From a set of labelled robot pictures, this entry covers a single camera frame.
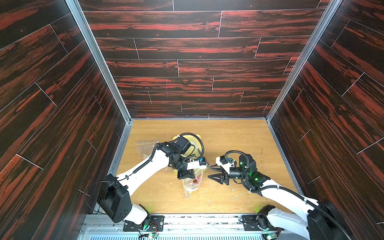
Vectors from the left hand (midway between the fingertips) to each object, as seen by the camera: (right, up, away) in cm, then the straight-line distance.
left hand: (194, 175), depth 76 cm
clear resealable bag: (-1, -3, -7) cm, 8 cm away
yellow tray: (+2, +10, +23) cm, 25 cm away
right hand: (+9, +3, +1) cm, 10 cm away
